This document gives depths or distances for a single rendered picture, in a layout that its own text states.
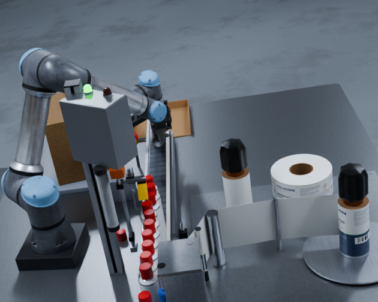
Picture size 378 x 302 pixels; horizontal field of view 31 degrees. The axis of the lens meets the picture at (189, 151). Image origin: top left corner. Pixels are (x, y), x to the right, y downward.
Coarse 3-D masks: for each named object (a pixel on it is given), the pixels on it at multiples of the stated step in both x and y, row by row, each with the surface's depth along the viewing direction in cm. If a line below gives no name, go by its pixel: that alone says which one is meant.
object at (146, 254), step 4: (144, 252) 189; (148, 252) 189; (140, 256) 188; (144, 256) 187; (148, 256) 187; (140, 260) 188; (144, 260) 187; (148, 260) 187; (152, 260) 189; (152, 264) 189; (156, 264) 191; (152, 268) 189; (156, 268) 189; (156, 272) 189; (140, 276) 191
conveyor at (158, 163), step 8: (152, 144) 289; (152, 152) 283; (160, 152) 282; (152, 160) 277; (160, 160) 276; (152, 168) 271; (160, 168) 270; (152, 176) 266; (160, 176) 265; (160, 184) 260; (160, 192) 255
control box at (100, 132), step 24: (72, 96) 191; (96, 96) 189; (120, 96) 186; (72, 120) 190; (96, 120) 185; (120, 120) 187; (72, 144) 196; (96, 144) 190; (120, 144) 188; (120, 168) 190
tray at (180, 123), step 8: (168, 104) 328; (176, 104) 328; (184, 104) 328; (176, 112) 324; (184, 112) 323; (176, 120) 316; (184, 120) 315; (136, 128) 315; (144, 128) 314; (176, 128) 309; (184, 128) 308; (144, 136) 307; (176, 136) 303
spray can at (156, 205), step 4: (148, 192) 216; (152, 192) 216; (148, 196) 214; (152, 196) 214; (152, 200) 215; (156, 200) 217; (152, 204) 216; (156, 204) 216; (156, 208) 216; (160, 208) 218; (160, 212) 218; (160, 216) 218; (160, 220) 218; (160, 224) 219; (164, 232) 222; (164, 236) 222; (164, 240) 222
